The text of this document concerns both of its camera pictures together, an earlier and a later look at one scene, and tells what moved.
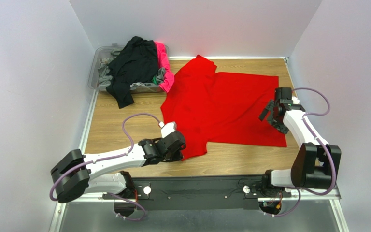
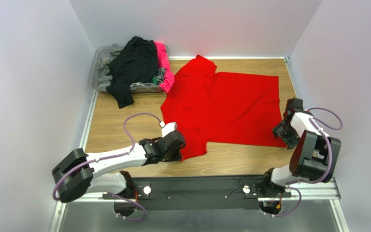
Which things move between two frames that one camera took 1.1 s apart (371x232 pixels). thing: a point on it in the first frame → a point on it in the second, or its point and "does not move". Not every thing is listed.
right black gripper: x=275 y=112 → x=283 y=131
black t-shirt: x=137 y=63 does not move
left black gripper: x=179 y=149 does not move
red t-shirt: x=205 y=107 does not move
